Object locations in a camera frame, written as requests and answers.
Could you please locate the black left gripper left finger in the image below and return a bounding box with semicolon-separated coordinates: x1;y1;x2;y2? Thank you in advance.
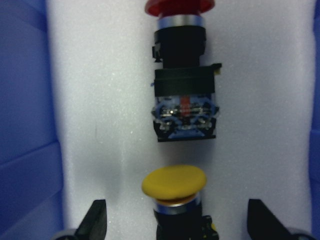
75;199;108;240

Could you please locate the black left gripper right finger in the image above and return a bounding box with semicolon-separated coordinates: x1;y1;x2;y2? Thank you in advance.
247;199;297;240

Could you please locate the yellow mushroom push button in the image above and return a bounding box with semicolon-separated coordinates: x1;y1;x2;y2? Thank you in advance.
141;164;219;240

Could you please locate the red mushroom push button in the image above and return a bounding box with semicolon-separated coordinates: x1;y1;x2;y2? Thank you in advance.
145;0;222;142

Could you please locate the blue left storage bin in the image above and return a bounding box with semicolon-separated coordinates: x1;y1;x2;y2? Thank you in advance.
0;0;320;240

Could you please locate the white foam pad left bin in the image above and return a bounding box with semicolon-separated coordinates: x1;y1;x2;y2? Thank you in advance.
47;0;316;240

